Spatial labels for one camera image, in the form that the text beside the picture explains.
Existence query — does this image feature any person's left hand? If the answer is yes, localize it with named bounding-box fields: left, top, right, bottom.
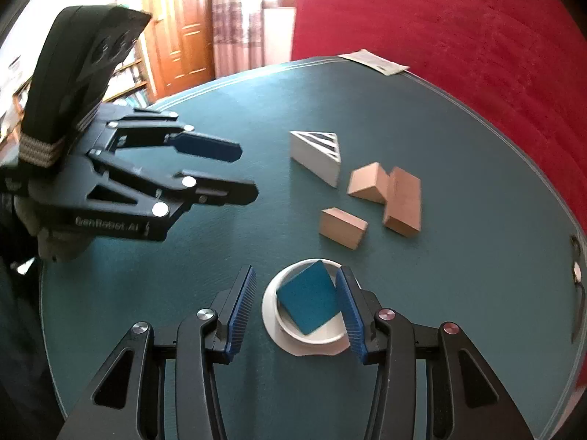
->
left=15, top=196, right=93, bottom=263

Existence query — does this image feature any blue block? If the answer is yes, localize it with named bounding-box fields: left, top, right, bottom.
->
left=276, top=260, right=342, bottom=336

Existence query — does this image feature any wooden bookshelf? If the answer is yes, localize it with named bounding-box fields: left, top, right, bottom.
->
left=0, top=52, right=156, bottom=147

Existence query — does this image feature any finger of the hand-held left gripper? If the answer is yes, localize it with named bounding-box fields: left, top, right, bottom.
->
left=107, top=117, right=242, bottom=163
left=87, top=151, right=260, bottom=218

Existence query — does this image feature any zebra striped triangular block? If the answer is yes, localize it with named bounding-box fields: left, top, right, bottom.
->
left=289, top=131, right=342, bottom=188

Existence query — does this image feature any wooden door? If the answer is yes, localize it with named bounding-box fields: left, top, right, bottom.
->
left=140, top=0, right=216, bottom=99

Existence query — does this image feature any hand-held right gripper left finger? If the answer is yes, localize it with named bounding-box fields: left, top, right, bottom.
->
left=55, top=264, right=258, bottom=440

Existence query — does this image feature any dark strap wristwatch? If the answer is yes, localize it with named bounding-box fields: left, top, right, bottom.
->
left=569, top=234, right=586, bottom=344

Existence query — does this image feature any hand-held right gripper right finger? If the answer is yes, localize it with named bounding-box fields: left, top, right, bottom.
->
left=335, top=266, right=535, bottom=440

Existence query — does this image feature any patterned pink curtain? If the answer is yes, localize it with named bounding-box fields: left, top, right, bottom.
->
left=211, top=0, right=267, bottom=78

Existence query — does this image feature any white round plastic dish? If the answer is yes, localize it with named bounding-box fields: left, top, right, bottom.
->
left=261, top=258, right=363, bottom=358

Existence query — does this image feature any white cabinet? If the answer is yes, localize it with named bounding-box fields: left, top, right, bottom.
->
left=261, top=0, right=297, bottom=67

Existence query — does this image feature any white paper slip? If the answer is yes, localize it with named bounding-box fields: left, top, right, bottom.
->
left=338, top=49, right=410, bottom=76

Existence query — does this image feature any red quilted blanket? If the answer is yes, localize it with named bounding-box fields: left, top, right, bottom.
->
left=291, top=0, right=587, bottom=221

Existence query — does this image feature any brown wooden block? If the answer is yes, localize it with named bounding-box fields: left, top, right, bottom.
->
left=382, top=166, right=423, bottom=239
left=320, top=208, right=369, bottom=251
left=347, top=162, right=390, bottom=205

